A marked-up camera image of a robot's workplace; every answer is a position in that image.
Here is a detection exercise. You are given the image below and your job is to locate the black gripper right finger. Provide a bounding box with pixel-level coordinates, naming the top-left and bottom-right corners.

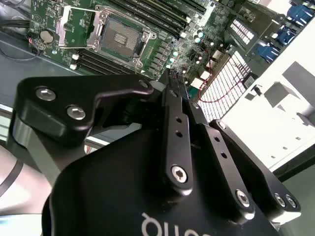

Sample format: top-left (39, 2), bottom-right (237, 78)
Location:
top-left (177, 73), bottom-right (301, 225)

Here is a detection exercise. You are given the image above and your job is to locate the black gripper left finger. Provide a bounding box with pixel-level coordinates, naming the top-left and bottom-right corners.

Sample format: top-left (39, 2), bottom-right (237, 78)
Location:
top-left (9, 70), bottom-right (194, 195)

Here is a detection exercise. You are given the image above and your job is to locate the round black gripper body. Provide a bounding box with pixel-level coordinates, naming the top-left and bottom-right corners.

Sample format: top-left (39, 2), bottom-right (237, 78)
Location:
top-left (41, 124), bottom-right (281, 236)

